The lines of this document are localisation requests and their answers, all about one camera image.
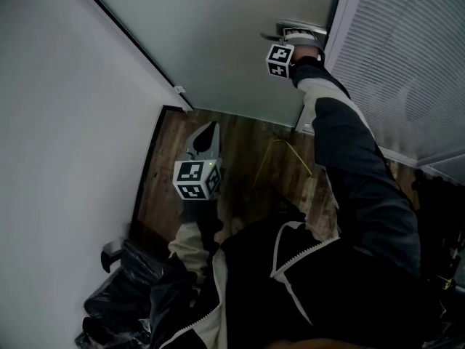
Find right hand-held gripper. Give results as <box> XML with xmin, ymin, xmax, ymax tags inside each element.
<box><xmin>266</xmin><ymin>27</ymin><xmax>326</xmax><ymax>80</ymax></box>

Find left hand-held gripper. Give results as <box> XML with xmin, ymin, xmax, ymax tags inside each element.
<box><xmin>173</xmin><ymin>121</ymin><xmax>223</xmax><ymax>201</ymax></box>

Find grey wall-mounted door stopper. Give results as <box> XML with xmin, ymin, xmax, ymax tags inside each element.
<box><xmin>100</xmin><ymin>241</ymin><xmax>125</xmax><ymax>274</ymax></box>

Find metal door handle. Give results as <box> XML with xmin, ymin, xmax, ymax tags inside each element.
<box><xmin>260</xmin><ymin>20</ymin><xmax>328</xmax><ymax>42</ymax></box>

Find black plastic bag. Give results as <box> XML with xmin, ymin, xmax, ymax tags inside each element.
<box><xmin>74</xmin><ymin>237</ymin><xmax>172</xmax><ymax>349</ymax></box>

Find person's left forearm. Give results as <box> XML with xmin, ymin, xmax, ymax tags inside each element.
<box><xmin>168</xmin><ymin>194</ymin><xmax>227</xmax><ymax>281</ymax></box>

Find person's black and white jacket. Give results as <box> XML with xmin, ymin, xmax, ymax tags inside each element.
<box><xmin>148</xmin><ymin>158</ymin><xmax>465</xmax><ymax>349</ymax></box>

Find white window blinds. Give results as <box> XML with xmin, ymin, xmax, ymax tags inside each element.
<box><xmin>324</xmin><ymin>0</ymin><xmax>465</xmax><ymax>167</ymax></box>

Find black baseboard strip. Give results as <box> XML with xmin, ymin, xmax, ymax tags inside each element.
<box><xmin>128</xmin><ymin>105</ymin><xmax>172</xmax><ymax>240</ymax></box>

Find person's right forearm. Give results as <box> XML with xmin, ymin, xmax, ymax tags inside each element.
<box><xmin>289</xmin><ymin>45</ymin><xmax>392</xmax><ymax>176</ymax></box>

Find yellow cable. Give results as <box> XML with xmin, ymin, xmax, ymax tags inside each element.
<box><xmin>253</xmin><ymin>139</ymin><xmax>315</xmax><ymax>188</ymax></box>

